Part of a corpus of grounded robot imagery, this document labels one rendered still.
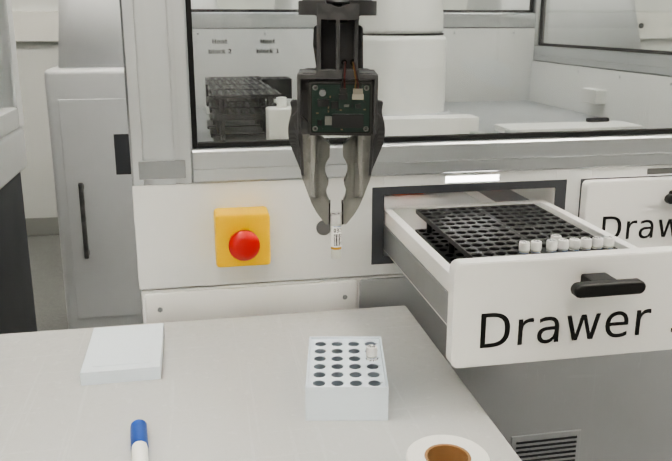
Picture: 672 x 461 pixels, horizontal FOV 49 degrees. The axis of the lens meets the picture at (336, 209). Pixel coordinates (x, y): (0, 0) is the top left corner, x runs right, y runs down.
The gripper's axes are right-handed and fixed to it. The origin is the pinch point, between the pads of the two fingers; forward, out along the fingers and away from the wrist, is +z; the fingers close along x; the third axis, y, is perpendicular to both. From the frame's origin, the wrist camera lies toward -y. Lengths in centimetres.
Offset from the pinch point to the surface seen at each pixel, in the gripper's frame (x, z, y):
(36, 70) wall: -155, 9, -326
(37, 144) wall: -158, 48, -325
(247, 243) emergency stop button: -11.1, 9.3, -18.5
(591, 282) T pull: 24.5, 5.9, 5.0
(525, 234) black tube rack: 23.8, 7.5, -16.7
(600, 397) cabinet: 43, 40, -36
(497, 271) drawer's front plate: 15.7, 5.3, 3.5
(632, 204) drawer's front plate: 44, 8, -34
